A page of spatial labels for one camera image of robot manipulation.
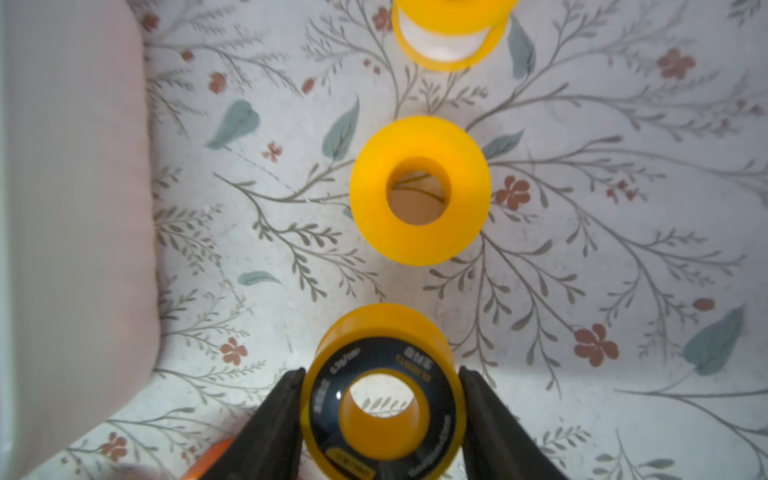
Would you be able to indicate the yellow tape roll right top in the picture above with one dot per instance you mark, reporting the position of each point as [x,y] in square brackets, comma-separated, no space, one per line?
[449,36]

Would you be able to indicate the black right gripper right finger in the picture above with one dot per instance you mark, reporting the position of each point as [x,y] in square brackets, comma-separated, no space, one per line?
[495,445]

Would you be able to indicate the white plastic storage box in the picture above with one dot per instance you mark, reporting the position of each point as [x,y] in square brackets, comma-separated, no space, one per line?
[79,325]

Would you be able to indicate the yellow black tape roll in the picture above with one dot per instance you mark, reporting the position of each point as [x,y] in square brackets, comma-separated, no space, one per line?
[421,441]

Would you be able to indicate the yellow tape roll right middle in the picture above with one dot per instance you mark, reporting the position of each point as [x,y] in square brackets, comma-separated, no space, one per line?
[441,149]

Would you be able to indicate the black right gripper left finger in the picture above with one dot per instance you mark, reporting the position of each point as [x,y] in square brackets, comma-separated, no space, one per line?
[269,445]

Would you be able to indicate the orange white tape roll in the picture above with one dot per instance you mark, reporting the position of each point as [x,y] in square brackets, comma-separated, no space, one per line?
[207,460]

